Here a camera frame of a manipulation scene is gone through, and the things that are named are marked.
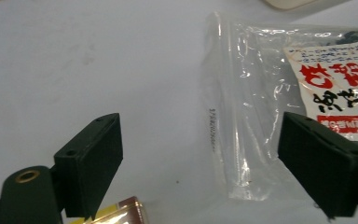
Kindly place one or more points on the white table sheet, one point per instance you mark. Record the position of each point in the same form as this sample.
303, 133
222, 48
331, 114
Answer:
74, 62

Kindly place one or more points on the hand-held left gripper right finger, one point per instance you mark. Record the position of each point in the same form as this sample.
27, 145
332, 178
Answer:
323, 168

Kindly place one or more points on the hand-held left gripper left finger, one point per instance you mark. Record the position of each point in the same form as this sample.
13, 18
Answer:
88, 161

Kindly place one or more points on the clear bag of dried seaweed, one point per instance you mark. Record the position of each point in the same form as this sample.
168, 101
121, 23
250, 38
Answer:
248, 118

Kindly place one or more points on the cream plastic tray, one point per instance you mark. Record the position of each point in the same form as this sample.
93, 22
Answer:
292, 3

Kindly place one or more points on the yellow seasoning packet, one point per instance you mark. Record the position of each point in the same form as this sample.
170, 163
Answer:
121, 213

